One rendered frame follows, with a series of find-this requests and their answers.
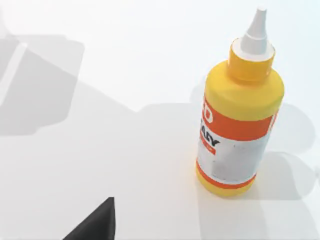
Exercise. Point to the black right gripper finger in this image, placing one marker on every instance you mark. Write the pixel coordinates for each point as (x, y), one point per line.
(100, 222)

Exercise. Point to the yellow bottle with white nozzle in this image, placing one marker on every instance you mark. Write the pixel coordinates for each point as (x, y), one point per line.
(240, 112)

